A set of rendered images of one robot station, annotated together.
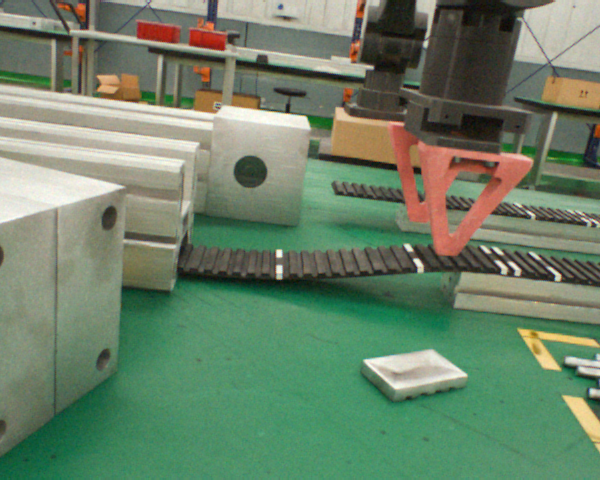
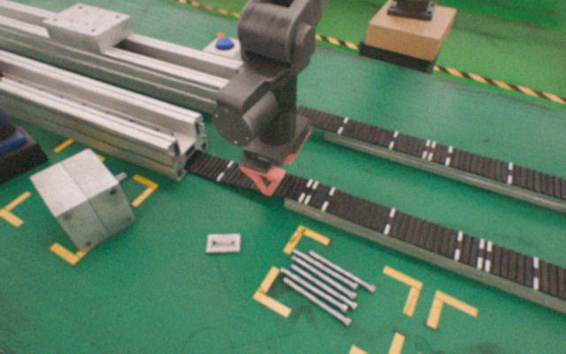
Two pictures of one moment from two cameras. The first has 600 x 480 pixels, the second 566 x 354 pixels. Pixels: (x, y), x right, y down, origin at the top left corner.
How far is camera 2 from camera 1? 0.46 m
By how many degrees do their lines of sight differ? 38
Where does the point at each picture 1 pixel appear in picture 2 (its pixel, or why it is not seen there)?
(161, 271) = (172, 174)
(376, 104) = (404, 7)
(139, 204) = (159, 155)
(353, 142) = (378, 38)
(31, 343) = (92, 226)
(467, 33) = not seen: hidden behind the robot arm
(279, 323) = (203, 204)
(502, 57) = (277, 129)
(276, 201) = not seen: hidden behind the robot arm
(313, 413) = (178, 252)
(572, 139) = not seen: outside the picture
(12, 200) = (79, 195)
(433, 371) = (227, 246)
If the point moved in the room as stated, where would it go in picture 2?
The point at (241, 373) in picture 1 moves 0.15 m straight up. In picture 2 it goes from (171, 229) to (145, 165)
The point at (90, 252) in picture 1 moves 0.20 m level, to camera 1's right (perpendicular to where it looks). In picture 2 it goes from (108, 202) to (217, 262)
